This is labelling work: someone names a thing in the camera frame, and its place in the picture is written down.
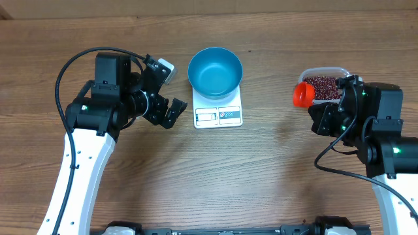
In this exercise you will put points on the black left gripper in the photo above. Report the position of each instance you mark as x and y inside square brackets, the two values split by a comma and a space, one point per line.
[157, 117]

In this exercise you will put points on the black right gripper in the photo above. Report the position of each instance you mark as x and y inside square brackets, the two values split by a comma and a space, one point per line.
[328, 116]

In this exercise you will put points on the red measuring scoop blue handle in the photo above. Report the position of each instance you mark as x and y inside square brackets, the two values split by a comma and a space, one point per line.
[303, 95]

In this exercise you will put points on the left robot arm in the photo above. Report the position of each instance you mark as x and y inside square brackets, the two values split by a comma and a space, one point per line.
[125, 87]

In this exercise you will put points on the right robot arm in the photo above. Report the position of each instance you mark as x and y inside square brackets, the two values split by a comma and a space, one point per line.
[368, 118]

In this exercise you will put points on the white digital kitchen scale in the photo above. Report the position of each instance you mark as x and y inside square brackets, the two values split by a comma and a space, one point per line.
[217, 113]

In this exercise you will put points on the blue bowl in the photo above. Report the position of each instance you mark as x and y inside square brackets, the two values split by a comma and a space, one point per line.
[215, 72]

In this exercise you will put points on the red beans in container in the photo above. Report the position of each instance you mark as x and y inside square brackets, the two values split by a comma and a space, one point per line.
[324, 86]

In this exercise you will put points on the clear plastic bean container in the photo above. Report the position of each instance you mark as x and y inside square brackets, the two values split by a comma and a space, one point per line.
[335, 72]

